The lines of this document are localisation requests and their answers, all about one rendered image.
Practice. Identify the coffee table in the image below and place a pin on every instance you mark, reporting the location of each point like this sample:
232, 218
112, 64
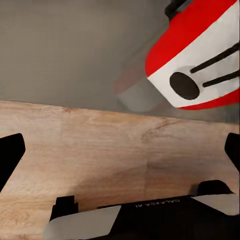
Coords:
89, 54

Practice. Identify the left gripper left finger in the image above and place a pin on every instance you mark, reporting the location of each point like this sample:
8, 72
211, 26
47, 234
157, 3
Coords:
12, 149

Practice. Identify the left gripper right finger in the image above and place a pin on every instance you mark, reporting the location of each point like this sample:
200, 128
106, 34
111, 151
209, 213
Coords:
232, 149

